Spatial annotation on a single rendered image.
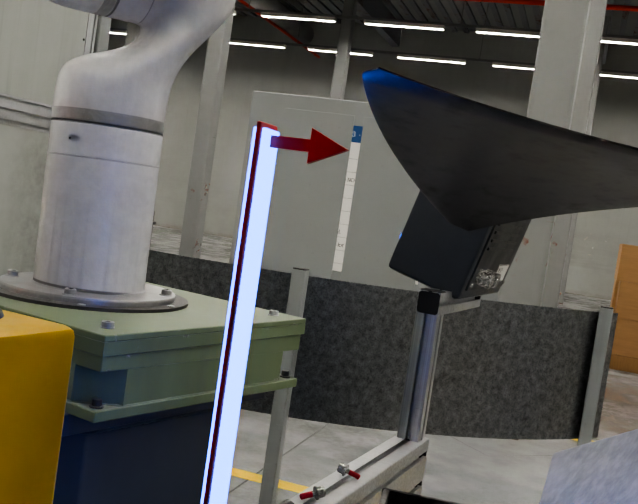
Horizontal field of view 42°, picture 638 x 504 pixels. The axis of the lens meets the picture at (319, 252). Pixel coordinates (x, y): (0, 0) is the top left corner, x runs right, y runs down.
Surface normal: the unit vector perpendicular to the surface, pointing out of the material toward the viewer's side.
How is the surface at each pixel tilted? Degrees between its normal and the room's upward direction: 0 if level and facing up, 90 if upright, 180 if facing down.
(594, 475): 55
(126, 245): 90
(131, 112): 90
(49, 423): 90
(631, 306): 90
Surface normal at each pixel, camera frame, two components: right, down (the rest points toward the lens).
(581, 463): -0.72, -0.67
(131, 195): 0.73, 0.14
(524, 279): -0.30, 0.00
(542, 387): 0.42, 0.11
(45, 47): 0.90, 0.15
